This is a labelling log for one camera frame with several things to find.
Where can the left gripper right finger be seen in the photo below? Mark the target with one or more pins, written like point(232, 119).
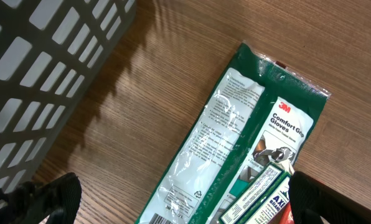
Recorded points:
point(313, 202)

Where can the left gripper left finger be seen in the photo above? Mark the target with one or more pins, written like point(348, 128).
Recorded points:
point(32, 202)

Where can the red coffee stick sachet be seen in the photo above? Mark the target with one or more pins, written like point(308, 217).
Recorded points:
point(287, 217)

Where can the green white balm box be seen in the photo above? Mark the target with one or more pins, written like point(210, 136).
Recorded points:
point(264, 198)

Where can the green white gloves package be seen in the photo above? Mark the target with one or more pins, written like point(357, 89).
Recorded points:
point(258, 112)

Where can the grey plastic mesh basket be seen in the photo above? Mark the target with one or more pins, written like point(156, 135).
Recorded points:
point(50, 52)

